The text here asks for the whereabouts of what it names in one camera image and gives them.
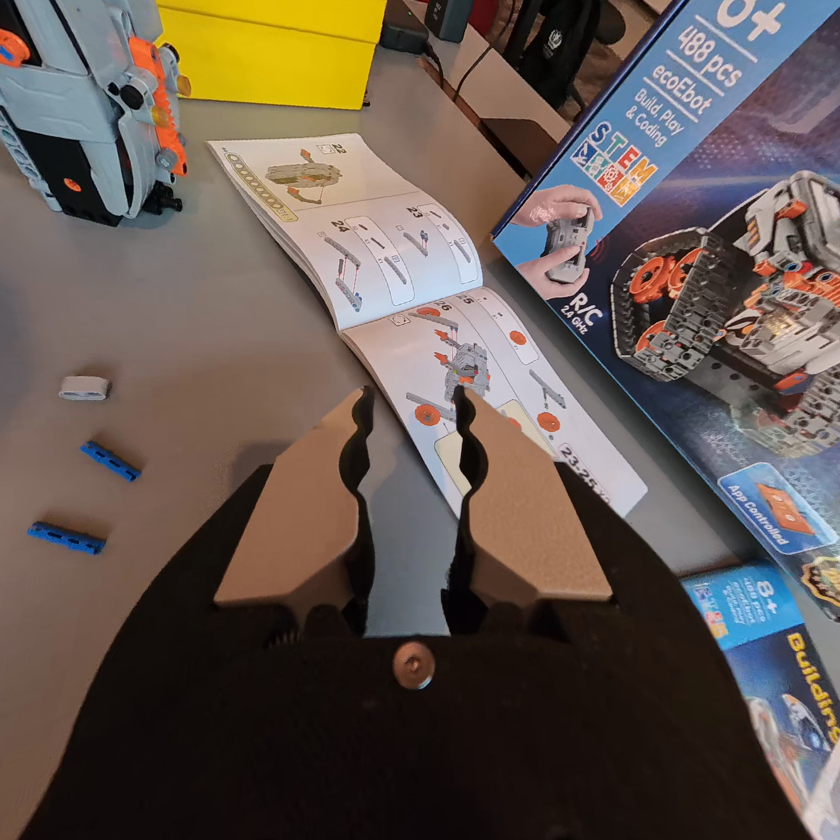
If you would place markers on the yellow parts bin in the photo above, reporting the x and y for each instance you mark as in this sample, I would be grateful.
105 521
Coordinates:
262 65

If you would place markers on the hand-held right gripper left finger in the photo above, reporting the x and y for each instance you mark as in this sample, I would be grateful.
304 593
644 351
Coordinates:
295 525

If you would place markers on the short light grey beam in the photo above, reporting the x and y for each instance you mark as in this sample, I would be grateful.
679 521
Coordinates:
84 384

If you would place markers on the open instruction booklet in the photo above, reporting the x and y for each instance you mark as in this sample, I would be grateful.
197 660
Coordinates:
380 197

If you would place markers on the grey desk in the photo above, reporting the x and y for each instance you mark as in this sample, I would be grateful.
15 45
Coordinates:
197 328

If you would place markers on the grey partly built robot model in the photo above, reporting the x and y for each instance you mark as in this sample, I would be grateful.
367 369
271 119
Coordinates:
65 98

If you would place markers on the dark slim upright device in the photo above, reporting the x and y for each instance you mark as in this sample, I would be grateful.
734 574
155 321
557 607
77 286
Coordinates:
446 19

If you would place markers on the blue robot kit box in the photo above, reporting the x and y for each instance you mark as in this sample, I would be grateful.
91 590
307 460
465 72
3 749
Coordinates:
689 394

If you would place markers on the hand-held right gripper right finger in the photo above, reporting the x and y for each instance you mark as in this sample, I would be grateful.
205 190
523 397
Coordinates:
538 525

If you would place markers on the blue cover manual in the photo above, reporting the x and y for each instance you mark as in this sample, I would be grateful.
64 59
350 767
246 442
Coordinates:
754 623

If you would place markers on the black backpack white logo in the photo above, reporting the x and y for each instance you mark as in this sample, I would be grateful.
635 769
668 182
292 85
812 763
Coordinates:
558 52

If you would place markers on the black power adapter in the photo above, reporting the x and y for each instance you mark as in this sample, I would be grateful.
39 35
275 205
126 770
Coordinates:
403 38

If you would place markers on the blue connector pin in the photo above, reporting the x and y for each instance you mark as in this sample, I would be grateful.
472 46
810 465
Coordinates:
110 461
65 538

